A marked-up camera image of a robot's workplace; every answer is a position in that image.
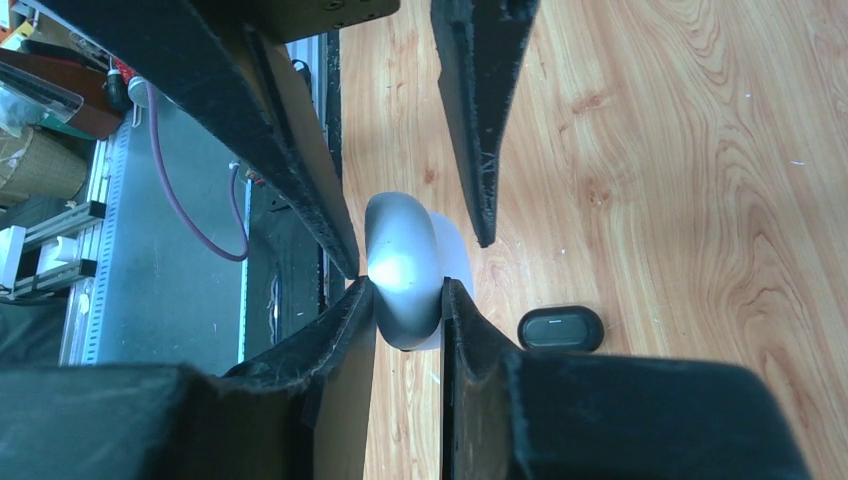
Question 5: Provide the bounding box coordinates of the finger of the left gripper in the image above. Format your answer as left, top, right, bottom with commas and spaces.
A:
42, 1, 360, 279
430, 0, 539, 248

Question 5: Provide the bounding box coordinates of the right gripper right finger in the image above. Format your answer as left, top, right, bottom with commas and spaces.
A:
441, 279, 810, 479

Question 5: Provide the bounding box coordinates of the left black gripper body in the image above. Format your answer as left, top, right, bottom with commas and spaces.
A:
192, 0, 400, 43

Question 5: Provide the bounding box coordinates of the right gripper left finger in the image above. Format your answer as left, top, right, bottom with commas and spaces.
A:
1, 278, 375, 479

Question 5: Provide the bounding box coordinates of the white earbud charging case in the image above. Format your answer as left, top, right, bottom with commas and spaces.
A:
365, 192, 474, 351

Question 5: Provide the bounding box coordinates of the black earbud charging case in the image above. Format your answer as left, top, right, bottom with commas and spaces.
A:
517, 305, 605, 353

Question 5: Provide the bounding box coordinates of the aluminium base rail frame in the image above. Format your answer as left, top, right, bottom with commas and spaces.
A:
59, 26, 346, 379

